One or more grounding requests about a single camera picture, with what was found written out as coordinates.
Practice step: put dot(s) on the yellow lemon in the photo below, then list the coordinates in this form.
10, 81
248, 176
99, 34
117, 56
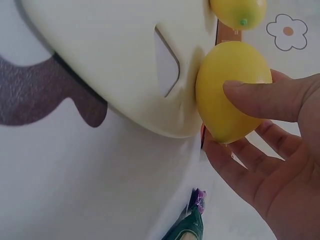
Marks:
212, 107
232, 12

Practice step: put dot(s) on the dark green packet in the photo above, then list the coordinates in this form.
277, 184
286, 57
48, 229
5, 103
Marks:
185, 225

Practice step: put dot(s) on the purple foil wrapper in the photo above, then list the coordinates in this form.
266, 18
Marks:
200, 198

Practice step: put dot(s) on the person's right hand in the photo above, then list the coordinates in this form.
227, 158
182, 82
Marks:
287, 180

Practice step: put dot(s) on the cream plastic cutting board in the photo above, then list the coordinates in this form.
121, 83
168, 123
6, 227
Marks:
112, 62

